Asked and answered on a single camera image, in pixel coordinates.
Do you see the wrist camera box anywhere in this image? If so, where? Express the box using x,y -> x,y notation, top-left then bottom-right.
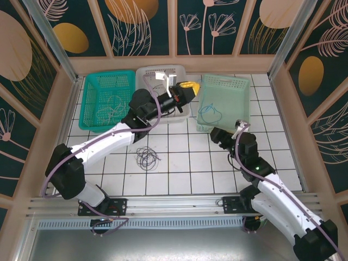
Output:
234,119 -> 251,139
154,71 -> 177,97

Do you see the aluminium table edge rail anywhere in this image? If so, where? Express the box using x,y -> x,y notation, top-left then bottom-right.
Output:
54,77 -> 84,153
269,77 -> 309,192

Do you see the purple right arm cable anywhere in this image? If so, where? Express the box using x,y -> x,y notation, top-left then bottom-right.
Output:
235,123 -> 343,261

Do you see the light grey wire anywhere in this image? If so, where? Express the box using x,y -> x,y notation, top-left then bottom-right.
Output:
95,95 -> 128,126

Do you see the wall panel with orange oval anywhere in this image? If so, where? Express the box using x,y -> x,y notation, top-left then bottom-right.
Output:
40,0 -> 114,58

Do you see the mint green perforated basket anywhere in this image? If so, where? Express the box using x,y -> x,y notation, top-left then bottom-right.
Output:
196,73 -> 251,134

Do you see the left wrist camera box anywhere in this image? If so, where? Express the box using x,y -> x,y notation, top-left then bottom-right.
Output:
154,71 -> 177,97

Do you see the dark purple wire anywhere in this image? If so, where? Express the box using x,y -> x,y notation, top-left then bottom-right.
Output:
135,146 -> 163,171

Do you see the aluminium frame post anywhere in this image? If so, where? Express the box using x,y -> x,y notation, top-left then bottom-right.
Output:
21,0 -> 80,84
268,0 -> 321,79

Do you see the wall panel with gold lines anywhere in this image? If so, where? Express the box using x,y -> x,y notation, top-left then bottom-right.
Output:
0,0 -> 60,120

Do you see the wall panel with pink flowers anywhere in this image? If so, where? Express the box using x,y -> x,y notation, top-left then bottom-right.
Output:
176,0 -> 238,57

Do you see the wall panel with fern leaf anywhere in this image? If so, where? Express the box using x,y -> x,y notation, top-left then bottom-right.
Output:
284,0 -> 348,117

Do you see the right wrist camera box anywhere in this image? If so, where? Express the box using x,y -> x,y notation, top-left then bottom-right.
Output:
234,119 -> 251,139

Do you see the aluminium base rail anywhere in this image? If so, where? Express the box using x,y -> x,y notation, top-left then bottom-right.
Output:
26,192 -> 323,218

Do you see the white perforated basket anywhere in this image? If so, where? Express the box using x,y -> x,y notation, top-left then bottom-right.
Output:
135,64 -> 191,125

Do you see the grey metal sheet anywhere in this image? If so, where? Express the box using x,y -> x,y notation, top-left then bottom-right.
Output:
26,227 -> 327,261

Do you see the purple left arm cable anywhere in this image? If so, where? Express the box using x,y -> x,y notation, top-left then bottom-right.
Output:
42,74 -> 163,198

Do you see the slotted grey cable duct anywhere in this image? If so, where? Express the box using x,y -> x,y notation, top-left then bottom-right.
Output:
36,216 -> 245,231

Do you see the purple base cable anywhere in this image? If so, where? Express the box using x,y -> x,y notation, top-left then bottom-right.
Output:
243,216 -> 258,234
81,205 -> 130,237

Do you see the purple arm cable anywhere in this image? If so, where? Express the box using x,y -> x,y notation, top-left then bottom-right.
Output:
235,123 -> 343,261
42,74 -> 163,198

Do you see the teal perforated basket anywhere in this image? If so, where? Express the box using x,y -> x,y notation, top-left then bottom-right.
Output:
78,70 -> 136,134

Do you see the wall panel with pale circle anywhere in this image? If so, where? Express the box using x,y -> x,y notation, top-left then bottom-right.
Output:
238,0 -> 296,57

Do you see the wall panel with leaf print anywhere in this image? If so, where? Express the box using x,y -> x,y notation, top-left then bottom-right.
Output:
113,0 -> 175,57

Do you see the blue wire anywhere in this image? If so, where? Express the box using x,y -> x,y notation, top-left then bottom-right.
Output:
189,77 -> 223,125

